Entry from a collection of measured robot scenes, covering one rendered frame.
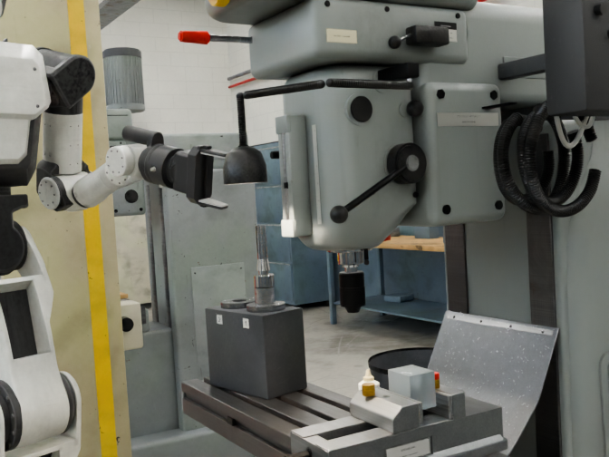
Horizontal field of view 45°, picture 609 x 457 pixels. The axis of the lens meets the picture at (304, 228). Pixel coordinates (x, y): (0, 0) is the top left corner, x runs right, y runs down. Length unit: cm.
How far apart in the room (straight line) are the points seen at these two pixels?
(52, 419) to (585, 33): 121
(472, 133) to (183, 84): 980
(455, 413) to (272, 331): 54
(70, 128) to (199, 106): 933
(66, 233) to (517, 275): 184
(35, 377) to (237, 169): 66
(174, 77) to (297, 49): 981
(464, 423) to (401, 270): 677
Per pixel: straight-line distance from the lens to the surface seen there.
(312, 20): 123
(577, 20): 125
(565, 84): 126
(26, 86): 167
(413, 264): 785
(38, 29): 298
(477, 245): 164
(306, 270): 872
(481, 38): 146
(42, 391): 160
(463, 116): 138
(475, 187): 139
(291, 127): 128
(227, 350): 175
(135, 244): 975
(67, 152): 184
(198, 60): 1125
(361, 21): 127
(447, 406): 126
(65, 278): 293
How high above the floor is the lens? 142
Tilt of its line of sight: 3 degrees down
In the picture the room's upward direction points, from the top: 3 degrees counter-clockwise
